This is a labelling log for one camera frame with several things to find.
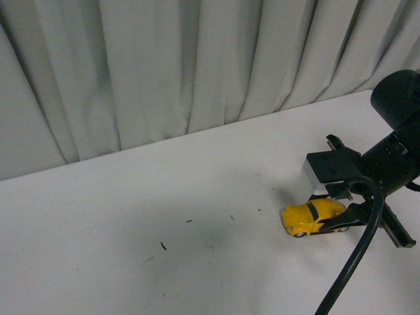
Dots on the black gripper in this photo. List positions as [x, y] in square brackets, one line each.
[391, 164]

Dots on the yellow beetle toy car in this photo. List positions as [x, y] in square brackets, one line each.
[308, 218]

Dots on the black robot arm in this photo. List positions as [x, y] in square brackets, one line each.
[396, 100]

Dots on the grey pleated curtain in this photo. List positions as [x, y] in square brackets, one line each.
[82, 79]

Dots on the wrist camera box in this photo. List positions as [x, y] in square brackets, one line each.
[322, 168]

